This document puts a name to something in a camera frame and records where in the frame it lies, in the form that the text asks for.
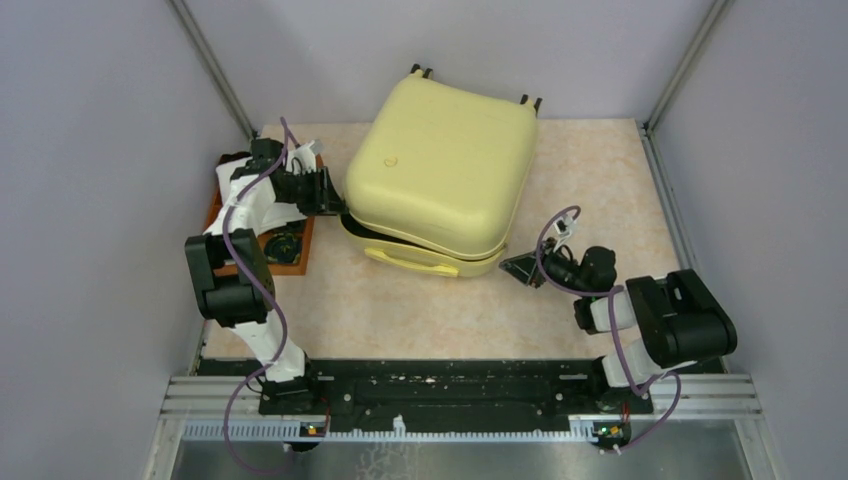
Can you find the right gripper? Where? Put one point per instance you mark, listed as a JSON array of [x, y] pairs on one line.
[[525, 268]]

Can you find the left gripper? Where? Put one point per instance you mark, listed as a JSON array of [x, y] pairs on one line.
[[326, 200]]

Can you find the yellow hard-shell suitcase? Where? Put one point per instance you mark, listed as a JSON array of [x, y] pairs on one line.
[[436, 182]]

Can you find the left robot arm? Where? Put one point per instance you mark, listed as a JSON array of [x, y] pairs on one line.
[[230, 274]]

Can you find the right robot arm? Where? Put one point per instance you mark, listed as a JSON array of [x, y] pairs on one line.
[[657, 324]]

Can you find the dark round patterned item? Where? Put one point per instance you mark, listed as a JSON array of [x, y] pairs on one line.
[[283, 249]]

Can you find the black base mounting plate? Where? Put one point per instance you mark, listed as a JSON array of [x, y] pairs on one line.
[[444, 400]]

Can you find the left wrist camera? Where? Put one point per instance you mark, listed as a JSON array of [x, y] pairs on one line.
[[305, 158]]

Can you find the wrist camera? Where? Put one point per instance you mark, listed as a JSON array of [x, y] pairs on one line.
[[565, 226], [305, 158]]

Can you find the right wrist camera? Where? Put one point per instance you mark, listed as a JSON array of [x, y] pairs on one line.
[[565, 226]]

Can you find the left corner aluminium post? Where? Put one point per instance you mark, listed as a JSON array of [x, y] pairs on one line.
[[211, 66]]

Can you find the corner aluminium post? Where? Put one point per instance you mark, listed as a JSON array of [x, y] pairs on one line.
[[211, 66], [688, 62]]

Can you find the aluminium rail frame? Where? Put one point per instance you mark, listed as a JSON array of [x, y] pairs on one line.
[[404, 357]]

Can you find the right corner aluminium post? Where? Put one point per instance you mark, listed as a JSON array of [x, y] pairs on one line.
[[688, 62]]

